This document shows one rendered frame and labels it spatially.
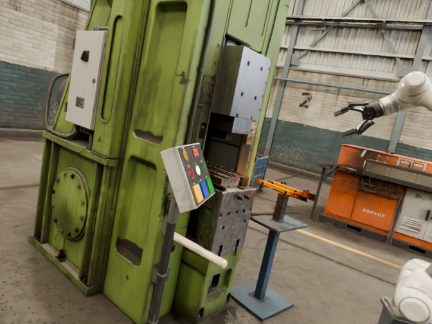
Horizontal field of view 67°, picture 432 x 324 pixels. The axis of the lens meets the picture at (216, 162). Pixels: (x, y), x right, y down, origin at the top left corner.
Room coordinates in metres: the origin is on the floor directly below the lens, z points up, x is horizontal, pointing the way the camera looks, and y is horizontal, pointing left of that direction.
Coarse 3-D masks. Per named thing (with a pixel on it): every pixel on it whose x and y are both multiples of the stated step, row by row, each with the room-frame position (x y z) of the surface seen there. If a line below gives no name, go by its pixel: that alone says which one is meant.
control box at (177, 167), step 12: (192, 144) 1.59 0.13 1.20; (168, 156) 1.37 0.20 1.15; (180, 156) 1.37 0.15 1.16; (192, 156) 1.52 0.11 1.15; (168, 168) 1.37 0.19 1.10; (180, 168) 1.36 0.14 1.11; (192, 168) 1.46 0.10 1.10; (180, 180) 1.36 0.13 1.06; (192, 180) 1.41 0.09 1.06; (204, 180) 1.57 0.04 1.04; (180, 192) 1.36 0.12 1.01; (192, 192) 1.36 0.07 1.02; (180, 204) 1.36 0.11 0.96; (192, 204) 1.34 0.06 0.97
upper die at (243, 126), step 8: (216, 120) 2.04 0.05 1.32; (224, 120) 2.00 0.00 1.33; (232, 120) 1.96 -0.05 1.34; (240, 120) 2.01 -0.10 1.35; (248, 120) 2.08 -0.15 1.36; (216, 128) 2.03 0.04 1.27; (224, 128) 1.99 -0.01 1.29; (232, 128) 1.96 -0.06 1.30; (240, 128) 2.02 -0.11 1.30; (248, 128) 2.09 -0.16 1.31
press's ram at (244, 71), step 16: (224, 48) 2.00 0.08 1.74; (240, 48) 1.93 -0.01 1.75; (224, 64) 1.98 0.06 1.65; (240, 64) 1.92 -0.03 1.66; (256, 64) 2.04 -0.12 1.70; (224, 80) 1.97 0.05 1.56; (240, 80) 1.94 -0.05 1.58; (256, 80) 2.07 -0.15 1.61; (224, 96) 1.96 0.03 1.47; (240, 96) 1.97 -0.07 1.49; (256, 96) 2.11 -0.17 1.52; (224, 112) 1.94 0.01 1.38; (240, 112) 2.00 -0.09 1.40; (256, 112) 2.14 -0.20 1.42
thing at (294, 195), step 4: (260, 180) 2.40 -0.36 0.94; (264, 184) 2.36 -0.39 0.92; (268, 184) 2.34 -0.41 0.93; (272, 184) 2.32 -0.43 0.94; (276, 188) 2.28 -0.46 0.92; (280, 188) 2.25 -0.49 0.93; (288, 192) 2.20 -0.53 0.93; (292, 192) 2.19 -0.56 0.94; (296, 192) 2.19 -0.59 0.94; (292, 196) 2.16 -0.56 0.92; (296, 196) 2.16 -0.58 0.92; (300, 196) 2.14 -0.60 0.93; (304, 196) 2.13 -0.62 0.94; (304, 200) 2.12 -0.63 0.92
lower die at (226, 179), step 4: (208, 168) 2.15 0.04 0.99; (212, 168) 2.13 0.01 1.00; (212, 172) 2.06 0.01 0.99; (216, 172) 2.07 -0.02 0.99; (220, 172) 2.09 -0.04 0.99; (224, 172) 2.08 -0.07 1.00; (228, 172) 2.11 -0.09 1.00; (212, 176) 2.00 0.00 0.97; (216, 176) 2.00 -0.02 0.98; (220, 176) 2.02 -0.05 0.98; (224, 176) 2.00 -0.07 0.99; (228, 176) 2.03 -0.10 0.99; (232, 176) 2.04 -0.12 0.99; (236, 176) 2.08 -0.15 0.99; (216, 180) 1.98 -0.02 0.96; (220, 180) 1.96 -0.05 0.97; (224, 180) 1.98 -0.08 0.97; (228, 180) 2.01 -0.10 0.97; (232, 180) 2.05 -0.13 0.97; (236, 180) 2.08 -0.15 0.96; (220, 184) 1.96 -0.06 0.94; (224, 184) 1.99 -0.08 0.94; (228, 184) 2.02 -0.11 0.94; (232, 184) 2.06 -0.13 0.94; (236, 184) 2.09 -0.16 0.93
